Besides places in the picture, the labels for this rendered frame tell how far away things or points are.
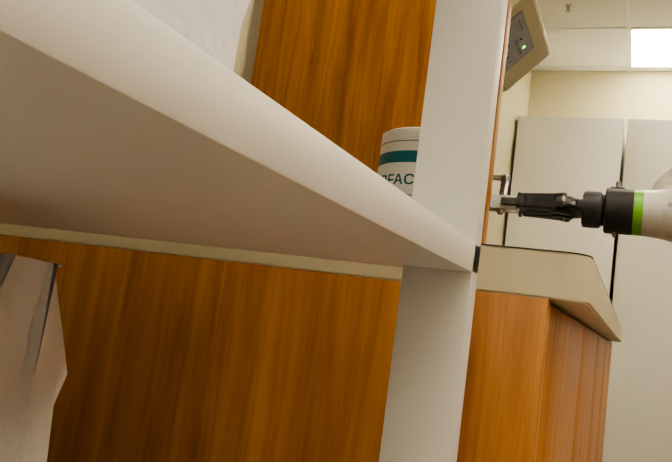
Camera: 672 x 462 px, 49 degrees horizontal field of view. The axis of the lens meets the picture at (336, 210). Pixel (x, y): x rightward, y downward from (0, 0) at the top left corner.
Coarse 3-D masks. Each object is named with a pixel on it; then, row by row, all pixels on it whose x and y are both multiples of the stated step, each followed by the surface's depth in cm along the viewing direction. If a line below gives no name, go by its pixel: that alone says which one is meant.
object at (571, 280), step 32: (0, 224) 84; (192, 256) 74; (224, 256) 72; (256, 256) 71; (288, 256) 70; (480, 256) 63; (512, 256) 62; (544, 256) 61; (576, 256) 61; (480, 288) 63; (512, 288) 62; (544, 288) 61; (576, 288) 60; (576, 320) 102; (608, 320) 108
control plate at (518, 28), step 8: (520, 16) 143; (512, 24) 144; (520, 24) 146; (512, 32) 147; (520, 32) 149; (528, 32) 151; (512, 40) 149; (528, 40) 154; (512, 48) 152; (520, 48) 155; (528, 48) 157; (512, 56) 156; (520, 56) 158; (512, 64) 159
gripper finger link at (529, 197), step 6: (564, 192) 149; (528, 198) 153; (534, 198) 152; (540, 198) 151; (546, 198) 151; (552, 198) 150; (522, 204) 153; (528, 204) 152; (534, 204) 152; (540, 204) 151; (546, 204) 150; (552, 204) 150; (558, 204) 149; (564, 204) 148
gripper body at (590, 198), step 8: (584, 192) 152; (592, 192) 151; (600, 192) 150; (576, 200) 150; (584, 200) 150; (592, 200) 149; (600, 200) 149; (560, 208) 152; (568, 208) 151; (576, 208) 150; (584, 208) 149; (592, 208) 149; (600, 208) 148; (576, 216) 155; (584, 216) 149; (592, 216) 149; (584, 224) 151; (592, 224) 150
